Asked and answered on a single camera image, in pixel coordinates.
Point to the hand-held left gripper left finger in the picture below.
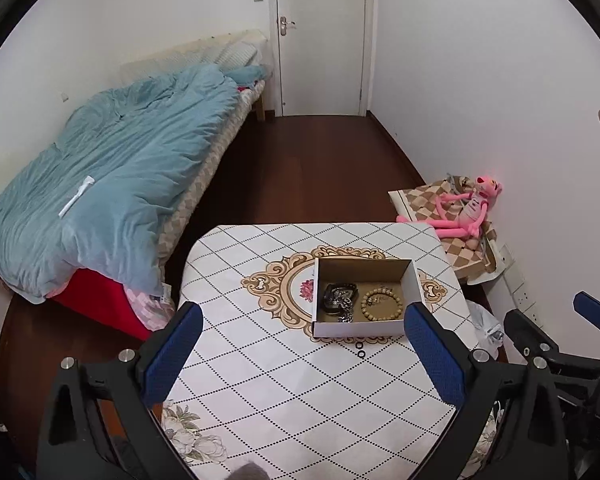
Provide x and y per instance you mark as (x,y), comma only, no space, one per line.
(175,352)

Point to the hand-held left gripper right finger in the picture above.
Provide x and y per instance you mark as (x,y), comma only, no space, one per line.
(432,355)

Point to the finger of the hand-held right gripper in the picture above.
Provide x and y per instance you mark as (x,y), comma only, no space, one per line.
(592,306)
(530,330)

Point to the cardboard box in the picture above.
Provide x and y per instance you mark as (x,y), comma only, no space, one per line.
(360,329)

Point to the black smart band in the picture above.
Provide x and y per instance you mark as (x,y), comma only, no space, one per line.
(337,290)

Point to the white plastic bag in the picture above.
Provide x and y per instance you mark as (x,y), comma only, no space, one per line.
(482,320)

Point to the pink checked cloth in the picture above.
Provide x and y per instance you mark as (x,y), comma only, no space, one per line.
(145,310)

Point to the red bed sheet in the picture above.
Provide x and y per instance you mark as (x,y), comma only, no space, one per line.
(100,295)

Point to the white diamond-pattern tablecloth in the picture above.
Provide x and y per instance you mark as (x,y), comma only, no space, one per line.
(280,400)

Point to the pink plush toy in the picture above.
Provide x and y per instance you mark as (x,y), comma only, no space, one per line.
(467,215)

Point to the patterned bed mattress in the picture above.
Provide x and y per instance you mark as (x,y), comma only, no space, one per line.
(200,195)

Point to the light blue duvet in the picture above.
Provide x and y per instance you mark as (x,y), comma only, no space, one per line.
(120,170)

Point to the beige headboard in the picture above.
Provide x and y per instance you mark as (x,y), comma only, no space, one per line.
(180,52)

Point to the white pillow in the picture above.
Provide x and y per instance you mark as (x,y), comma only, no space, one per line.
(237,52)

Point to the white door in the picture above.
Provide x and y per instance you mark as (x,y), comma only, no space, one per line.
(320,35)

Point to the white wall socket row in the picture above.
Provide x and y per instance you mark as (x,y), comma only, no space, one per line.
(522,295)

